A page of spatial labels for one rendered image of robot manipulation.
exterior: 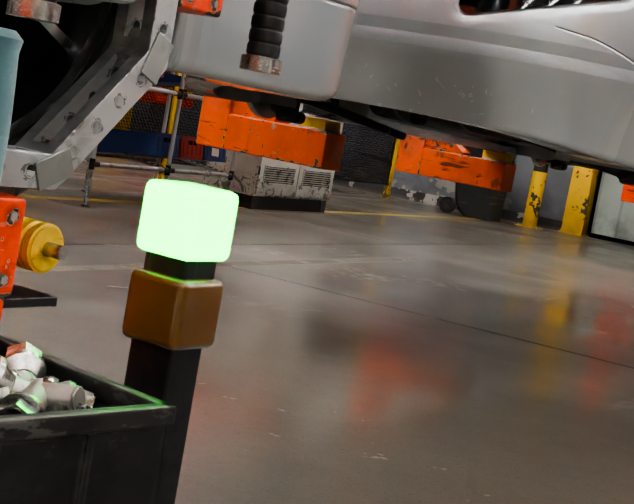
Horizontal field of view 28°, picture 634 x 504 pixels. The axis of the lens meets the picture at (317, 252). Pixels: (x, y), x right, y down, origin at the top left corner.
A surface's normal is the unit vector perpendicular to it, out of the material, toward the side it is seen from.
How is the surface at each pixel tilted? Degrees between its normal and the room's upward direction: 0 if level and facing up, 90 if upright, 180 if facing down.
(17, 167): 90
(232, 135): 90
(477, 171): 90
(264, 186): 90
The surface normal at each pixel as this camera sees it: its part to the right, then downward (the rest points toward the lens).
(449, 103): -0.37, 0.29
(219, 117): -0.52, 0.00
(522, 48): -0.14, 0.09
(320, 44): 0.85, 0.21
